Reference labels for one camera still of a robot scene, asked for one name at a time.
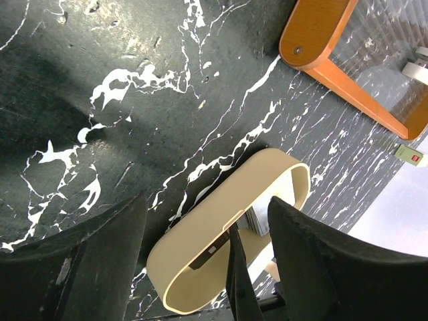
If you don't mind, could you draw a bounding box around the orange wooden shelf rack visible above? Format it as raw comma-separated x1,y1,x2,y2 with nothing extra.
279,1,427,140

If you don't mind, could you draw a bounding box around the white staples box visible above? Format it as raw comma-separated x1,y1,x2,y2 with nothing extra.
394,144,427,167

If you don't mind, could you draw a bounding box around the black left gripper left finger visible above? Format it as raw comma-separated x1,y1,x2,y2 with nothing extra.
1,194,147,320

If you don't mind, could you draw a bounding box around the small white stapler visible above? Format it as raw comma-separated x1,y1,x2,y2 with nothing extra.
402,47,428,86

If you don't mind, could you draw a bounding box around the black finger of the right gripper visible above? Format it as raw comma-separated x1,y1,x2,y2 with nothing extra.
225,225,264,321

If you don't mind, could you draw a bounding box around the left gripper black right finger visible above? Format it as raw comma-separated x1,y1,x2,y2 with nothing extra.
268,197,427,320

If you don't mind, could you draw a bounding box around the beige card box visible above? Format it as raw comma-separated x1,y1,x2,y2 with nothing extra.
146,148,311,315

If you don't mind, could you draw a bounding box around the black credit card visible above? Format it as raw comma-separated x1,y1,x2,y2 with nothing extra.
189,231,230,270

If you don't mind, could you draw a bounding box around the white card stack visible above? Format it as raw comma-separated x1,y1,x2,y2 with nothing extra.
237,205,270,236

